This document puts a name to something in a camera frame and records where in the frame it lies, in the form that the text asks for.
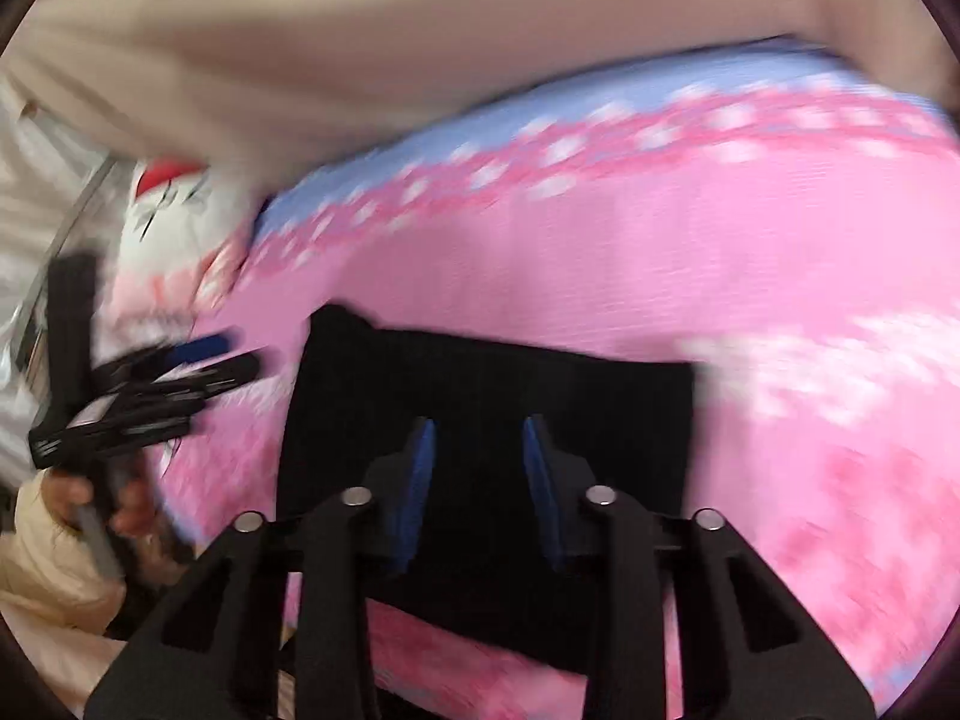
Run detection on pink rose print blanket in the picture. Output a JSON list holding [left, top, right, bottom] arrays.
[[150, 34, 960, 720]]

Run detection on beige curtain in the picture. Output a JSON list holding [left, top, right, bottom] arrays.
[[0, 0, 938, 192]]

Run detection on person's left hand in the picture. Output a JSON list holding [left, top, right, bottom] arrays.
[[39, 472, 162, 539]]

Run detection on black pants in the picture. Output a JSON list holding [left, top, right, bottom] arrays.
[[274, 304, 698, 672]]

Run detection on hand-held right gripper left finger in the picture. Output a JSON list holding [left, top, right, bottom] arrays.
[[84, 416, 437, 720]]

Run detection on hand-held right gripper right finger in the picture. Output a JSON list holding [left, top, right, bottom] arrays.
[[521, 414, 878, 720]]

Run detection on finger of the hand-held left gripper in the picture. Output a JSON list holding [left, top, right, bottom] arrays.
[[112, 349, 265, 425], [97, 328, 247, 391]]

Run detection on person's left forearm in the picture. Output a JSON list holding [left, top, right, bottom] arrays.
[[0, 480, 132, 635]]

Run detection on white satin cloth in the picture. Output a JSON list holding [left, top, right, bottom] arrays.
[[0, 75, 125, 466]]

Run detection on white cat face pillow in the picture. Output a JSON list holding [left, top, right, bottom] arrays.
[[97, 156, 256, 361]]

